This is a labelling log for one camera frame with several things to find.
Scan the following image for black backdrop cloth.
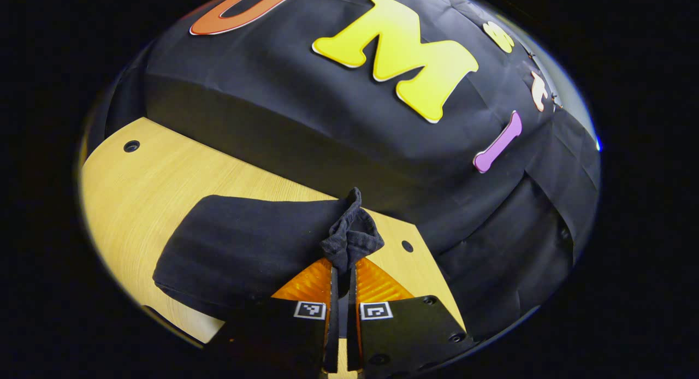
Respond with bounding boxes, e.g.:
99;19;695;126
87;0;601;341

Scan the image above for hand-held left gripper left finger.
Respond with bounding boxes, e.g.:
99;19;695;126
208;258;340;379

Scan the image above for dark grey jeans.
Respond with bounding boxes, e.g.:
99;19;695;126
152;186;386;321

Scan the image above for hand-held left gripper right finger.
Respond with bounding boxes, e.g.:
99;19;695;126
346;258;477;379

